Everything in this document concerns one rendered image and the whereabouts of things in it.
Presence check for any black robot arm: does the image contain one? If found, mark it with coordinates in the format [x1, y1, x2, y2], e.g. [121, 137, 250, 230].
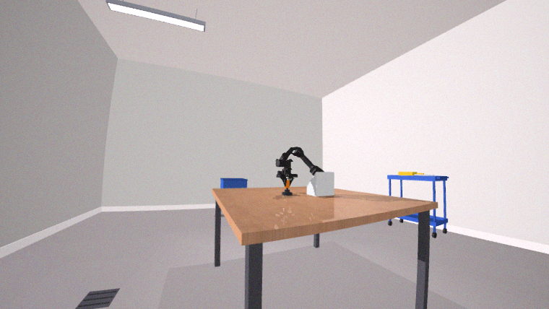
[275, 147, 324, 176]

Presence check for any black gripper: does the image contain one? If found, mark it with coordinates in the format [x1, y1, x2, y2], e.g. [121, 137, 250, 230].
[277, 167, 298, 187]

